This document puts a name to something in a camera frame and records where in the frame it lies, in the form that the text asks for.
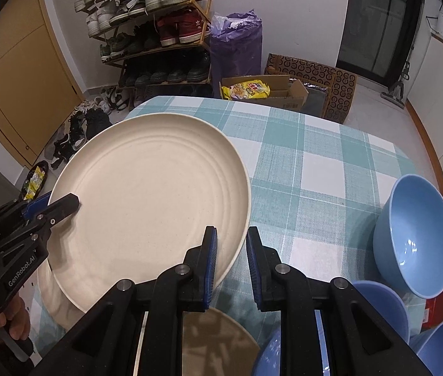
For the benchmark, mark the large light blue bowl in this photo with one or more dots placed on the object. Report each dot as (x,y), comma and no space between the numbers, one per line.
(413,235)

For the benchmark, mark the yellow wooden door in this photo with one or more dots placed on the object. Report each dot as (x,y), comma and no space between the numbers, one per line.
(18,86)

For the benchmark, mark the person's left hand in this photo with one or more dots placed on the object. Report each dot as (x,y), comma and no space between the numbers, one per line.
(10,317)

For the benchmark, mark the small light blue bowl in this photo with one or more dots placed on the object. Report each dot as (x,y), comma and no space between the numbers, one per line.
(440,344)

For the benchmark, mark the silver insulated bag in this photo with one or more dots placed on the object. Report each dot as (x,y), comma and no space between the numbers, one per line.
(315,100)

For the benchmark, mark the large cream plate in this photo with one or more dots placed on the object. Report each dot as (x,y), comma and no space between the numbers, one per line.
(147,196)

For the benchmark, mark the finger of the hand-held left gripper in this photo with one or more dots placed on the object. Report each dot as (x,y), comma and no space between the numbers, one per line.
(35,207)
(64,205)

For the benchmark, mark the teal checked tablecloth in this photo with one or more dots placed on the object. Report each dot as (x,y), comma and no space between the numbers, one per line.
(323,172)

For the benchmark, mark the purple plastic bag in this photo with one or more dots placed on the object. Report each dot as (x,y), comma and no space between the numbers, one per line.
(237,55)

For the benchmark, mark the black glass door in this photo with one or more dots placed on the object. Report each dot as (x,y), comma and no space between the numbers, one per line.
(378,27)

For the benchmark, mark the open brown cardboard box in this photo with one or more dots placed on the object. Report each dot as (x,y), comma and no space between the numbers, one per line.
(288,98)

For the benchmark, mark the white kitchen cabinets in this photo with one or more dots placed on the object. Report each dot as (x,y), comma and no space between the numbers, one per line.
(440,86)

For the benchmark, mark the pile of dark shoes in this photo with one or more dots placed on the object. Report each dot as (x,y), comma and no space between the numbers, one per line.
(88,121)

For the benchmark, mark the patterned cardboard box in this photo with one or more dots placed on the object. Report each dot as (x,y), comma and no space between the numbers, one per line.
(338,94)

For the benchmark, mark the beige plate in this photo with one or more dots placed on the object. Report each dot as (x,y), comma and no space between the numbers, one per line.
(217,340)

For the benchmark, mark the black tray of snack packets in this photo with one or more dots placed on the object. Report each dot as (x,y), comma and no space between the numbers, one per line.
(35,180)

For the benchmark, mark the wooden shoe rack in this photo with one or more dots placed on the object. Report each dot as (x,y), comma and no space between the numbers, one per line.
(174,27)
(209,23)

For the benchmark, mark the grey upright vacuum cleaner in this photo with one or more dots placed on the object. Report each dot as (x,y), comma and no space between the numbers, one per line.
(395,92)

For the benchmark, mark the small red box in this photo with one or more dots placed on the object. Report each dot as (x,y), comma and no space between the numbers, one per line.
(436,309)

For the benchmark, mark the yellow snack packet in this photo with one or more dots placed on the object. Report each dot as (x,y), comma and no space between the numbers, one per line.
(245,91)

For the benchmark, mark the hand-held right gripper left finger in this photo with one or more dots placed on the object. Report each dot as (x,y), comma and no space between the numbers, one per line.
(211,266)

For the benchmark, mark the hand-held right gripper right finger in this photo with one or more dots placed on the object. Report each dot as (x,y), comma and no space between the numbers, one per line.
(253,266)

